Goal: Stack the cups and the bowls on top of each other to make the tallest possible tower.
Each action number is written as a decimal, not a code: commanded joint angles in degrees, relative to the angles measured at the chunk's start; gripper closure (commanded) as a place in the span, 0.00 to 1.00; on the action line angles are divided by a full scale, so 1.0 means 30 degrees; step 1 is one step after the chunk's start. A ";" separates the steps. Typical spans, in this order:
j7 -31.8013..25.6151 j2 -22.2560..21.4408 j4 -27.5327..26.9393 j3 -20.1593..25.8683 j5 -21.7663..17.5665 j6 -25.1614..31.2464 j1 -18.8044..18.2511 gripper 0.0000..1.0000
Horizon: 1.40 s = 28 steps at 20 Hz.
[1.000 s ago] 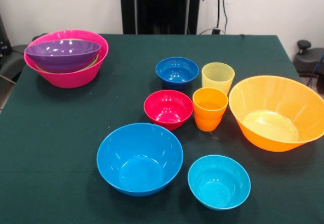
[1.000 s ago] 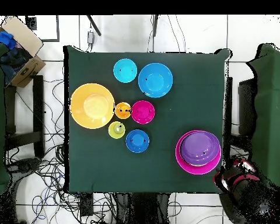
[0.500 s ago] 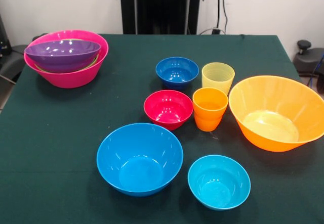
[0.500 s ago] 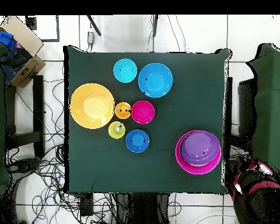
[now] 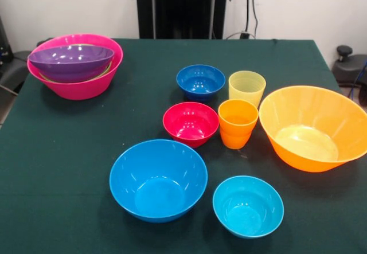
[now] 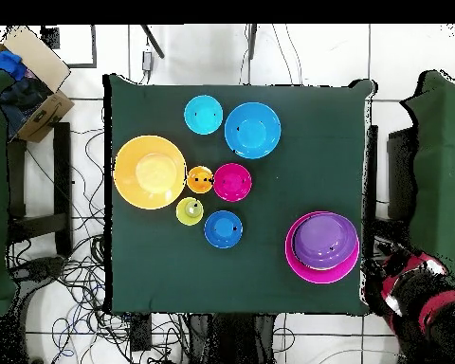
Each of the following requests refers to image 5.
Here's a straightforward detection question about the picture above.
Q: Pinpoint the medium blue plastic bowl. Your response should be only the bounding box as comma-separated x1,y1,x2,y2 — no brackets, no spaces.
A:
109,139,209,224

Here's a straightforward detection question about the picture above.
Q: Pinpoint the small red plastic bowl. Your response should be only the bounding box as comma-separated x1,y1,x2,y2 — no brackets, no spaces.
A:
162,101,220,149

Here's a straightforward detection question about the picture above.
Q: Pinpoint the yellow plastic cup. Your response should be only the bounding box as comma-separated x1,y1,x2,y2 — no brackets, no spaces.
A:
228,70,267,110

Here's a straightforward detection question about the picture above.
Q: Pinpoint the purple plastic bowl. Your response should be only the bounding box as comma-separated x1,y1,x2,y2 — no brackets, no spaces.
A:
28,45,115,84

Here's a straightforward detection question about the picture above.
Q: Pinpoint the black pedestal leg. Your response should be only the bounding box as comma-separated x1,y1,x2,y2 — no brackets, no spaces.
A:
331,45,367,87
0,40,46,94

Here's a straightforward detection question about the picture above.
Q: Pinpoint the large pink plastic bowl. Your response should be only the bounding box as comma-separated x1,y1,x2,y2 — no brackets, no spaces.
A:
26,33,124,101

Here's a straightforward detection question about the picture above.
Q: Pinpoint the small light blue bowl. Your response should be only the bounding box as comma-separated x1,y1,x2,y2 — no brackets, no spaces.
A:
212,175,285,240

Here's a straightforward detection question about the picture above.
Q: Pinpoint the small dark blue bowl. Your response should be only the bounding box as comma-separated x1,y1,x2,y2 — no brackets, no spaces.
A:
175,64,227,103

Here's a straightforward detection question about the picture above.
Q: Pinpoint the black wall cable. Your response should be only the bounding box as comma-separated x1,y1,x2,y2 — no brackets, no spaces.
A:
245,0,259,38

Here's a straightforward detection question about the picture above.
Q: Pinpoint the large orange plastic bowl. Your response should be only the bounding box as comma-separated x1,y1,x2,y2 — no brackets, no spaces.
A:
258,85,367,173

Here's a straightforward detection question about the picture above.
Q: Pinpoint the orange plastic cup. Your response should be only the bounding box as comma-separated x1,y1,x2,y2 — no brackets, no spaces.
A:
217,99,260,136
219,126,252,150

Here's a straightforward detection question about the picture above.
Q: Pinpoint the blue cable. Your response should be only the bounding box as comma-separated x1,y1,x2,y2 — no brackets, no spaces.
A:
347,64,367,100

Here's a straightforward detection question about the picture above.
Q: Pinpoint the black equipment box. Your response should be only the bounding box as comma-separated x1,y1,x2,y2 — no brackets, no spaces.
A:
0,15,12,64

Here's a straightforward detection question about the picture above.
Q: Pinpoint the dark green tablecloth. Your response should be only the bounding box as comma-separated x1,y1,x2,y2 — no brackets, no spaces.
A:
0,37,367,254

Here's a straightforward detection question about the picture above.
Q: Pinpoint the green plastic bowl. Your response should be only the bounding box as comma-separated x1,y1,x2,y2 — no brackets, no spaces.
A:
38,44,113,84

